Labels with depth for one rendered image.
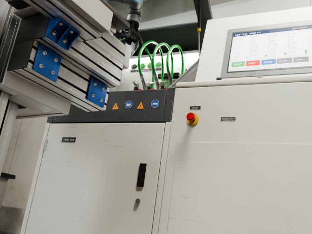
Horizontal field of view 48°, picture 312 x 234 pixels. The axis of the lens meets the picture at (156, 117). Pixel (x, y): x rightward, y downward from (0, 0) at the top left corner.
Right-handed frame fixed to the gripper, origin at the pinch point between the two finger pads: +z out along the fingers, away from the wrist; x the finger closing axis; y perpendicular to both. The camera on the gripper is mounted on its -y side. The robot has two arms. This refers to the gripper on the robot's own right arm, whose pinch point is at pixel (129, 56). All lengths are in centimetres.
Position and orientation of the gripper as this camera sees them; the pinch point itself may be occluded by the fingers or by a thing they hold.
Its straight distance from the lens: 196.2
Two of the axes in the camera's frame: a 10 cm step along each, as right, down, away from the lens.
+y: -3.9, -3.3, -8.6
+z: -1.3, 9.4, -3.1
